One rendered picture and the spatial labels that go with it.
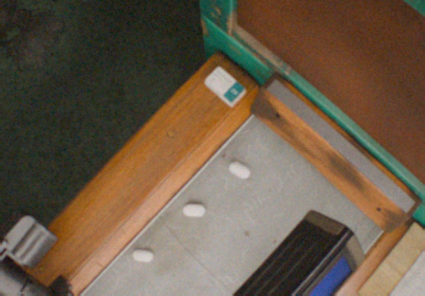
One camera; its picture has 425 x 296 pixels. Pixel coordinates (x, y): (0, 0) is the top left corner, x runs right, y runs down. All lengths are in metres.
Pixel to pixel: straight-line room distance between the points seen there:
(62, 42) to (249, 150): 1.12
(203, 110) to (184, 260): 0.25
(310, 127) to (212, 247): 0.25
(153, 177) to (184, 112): 0.12
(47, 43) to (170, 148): 1.10
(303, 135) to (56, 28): 1.27
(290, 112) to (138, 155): 0.26
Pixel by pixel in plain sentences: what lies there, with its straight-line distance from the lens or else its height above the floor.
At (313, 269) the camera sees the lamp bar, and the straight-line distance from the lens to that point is 0.49.
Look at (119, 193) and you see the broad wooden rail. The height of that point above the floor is 0.76.
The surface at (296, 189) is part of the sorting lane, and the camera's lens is 0.87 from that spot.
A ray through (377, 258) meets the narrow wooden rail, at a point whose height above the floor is 0.77.
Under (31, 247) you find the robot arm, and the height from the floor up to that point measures 0.91.
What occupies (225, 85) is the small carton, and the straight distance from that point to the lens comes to 0.86.
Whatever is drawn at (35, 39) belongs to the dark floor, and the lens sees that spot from 1.91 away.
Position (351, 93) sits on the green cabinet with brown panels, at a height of 0.95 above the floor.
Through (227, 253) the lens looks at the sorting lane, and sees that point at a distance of 0.85.
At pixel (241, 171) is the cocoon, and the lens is 0.85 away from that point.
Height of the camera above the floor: 1.59
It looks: 75 degrees down
